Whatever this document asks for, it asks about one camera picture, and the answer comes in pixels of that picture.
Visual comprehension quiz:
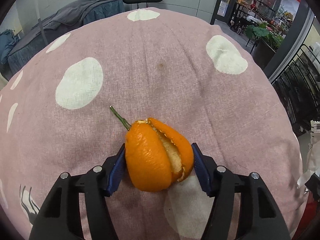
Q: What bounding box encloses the orange peel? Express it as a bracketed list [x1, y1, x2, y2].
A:
[110, 107, 194, 192]

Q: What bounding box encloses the white paper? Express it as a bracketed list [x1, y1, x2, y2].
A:
[297, 120, 320, 188]

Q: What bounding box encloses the pink polka dot bedspread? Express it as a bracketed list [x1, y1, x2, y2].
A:
[1, 8, 306, 239]

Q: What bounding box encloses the green potted plant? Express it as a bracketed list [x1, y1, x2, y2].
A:
[245, 24, 284, 51]

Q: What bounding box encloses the black wire drawer rack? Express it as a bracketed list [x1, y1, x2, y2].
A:
[272, 42, 319, 137]

